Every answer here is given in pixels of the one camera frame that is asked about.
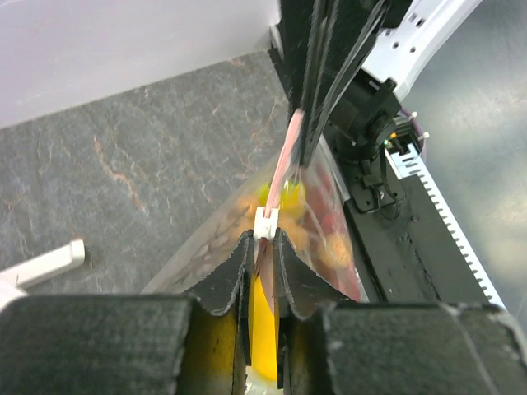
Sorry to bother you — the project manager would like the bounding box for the clear pink zip bag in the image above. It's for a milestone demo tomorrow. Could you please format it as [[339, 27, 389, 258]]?
[[144, 109, 343, 394]]

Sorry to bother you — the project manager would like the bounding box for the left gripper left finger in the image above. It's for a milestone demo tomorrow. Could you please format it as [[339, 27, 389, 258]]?
[[1, 232, 254, 394]]

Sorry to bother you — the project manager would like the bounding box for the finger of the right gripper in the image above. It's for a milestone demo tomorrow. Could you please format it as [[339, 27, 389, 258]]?
[[278, 0, 319, 111], [300, 1, 387, 166]]

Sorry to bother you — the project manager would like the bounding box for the yellow lemon fruit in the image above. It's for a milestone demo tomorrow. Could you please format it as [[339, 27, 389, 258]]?
[[182, 279, 277, 394]]

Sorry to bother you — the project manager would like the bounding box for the grey white clothes rack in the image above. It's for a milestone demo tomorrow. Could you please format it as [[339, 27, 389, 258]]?
[[1, 239, 86, 309]]

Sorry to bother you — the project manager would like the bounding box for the red plastic lobster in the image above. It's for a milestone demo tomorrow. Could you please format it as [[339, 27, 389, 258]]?
[[302, 174, 361, 301]]

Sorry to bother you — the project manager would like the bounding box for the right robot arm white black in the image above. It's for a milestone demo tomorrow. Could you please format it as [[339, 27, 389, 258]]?
[[274, 1, 479, 165]]

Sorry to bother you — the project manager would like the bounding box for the brown longan bunch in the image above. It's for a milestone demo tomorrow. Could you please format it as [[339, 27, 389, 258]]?
[[228, 189, 352, 268]]

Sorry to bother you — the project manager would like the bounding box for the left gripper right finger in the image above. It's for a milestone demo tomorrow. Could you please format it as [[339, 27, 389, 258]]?
[[273, 231, 526, 394]]

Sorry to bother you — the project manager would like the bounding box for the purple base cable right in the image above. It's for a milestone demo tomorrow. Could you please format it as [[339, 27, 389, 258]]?
[[399, 107, 431, 160]]

